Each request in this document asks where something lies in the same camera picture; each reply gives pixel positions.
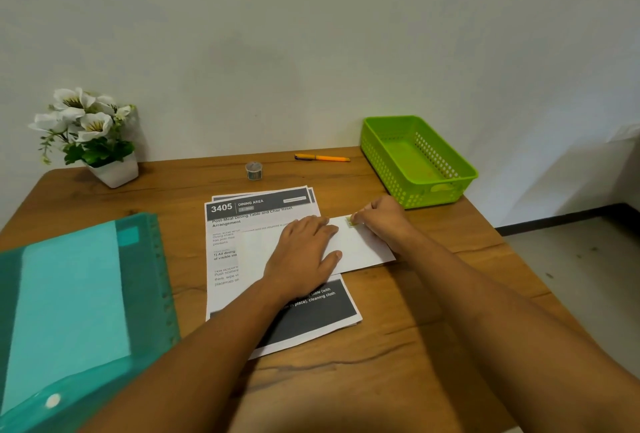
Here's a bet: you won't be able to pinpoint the person's right hand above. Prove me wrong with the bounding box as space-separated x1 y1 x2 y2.
349 195 419 255

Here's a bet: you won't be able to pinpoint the person's left forearm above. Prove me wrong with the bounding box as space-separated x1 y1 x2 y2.
77 278 308 433

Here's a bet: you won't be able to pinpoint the person's left hand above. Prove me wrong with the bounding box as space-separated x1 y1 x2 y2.
262 215 344 301

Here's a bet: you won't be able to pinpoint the printed sheet with dark header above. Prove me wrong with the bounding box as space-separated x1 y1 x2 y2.
204 187 363 361
211 187 317 204

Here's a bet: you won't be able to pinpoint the white potted artificial flowers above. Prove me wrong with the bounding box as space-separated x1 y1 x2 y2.
28 88 140 189

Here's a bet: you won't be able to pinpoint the white paper envelope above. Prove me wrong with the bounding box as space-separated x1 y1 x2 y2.
235 215 397 289

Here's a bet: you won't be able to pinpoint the orange pen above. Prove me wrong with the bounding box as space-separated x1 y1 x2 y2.
294 153 351 163

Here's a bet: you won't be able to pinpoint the person's right forearm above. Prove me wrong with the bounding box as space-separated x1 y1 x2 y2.
397 228 640 433

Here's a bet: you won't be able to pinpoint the teal translucent plastic folder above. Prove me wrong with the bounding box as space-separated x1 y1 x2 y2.
0 213 182 433

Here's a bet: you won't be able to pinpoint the green plastic mesh basket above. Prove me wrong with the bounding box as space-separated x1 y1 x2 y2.
360 115 479 210

